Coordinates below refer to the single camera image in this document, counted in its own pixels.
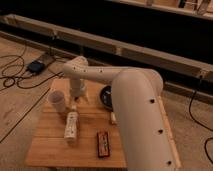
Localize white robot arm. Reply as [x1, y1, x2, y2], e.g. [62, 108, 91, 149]
[63, 56, 178, 171]

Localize dark ceramic bowl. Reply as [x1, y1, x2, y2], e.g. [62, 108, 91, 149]
[99, 86, 113, 110]

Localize translucent plastic cup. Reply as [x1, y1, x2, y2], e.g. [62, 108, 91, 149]
[48, 90, 66, 113]

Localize white plastic bottle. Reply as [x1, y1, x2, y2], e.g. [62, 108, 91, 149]
[64, 106, 78, 141]

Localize dark power adapter box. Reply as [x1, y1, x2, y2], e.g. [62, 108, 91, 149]
[27, 61, 45, 74]

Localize wooden table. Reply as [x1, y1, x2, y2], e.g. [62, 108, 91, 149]
[24, 78, 183, 170]

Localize black floor cable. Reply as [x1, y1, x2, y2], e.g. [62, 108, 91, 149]
[0, 44, 81, 144]

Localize black cable at right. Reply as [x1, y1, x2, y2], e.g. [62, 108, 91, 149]
[188, 77, 213, 166]

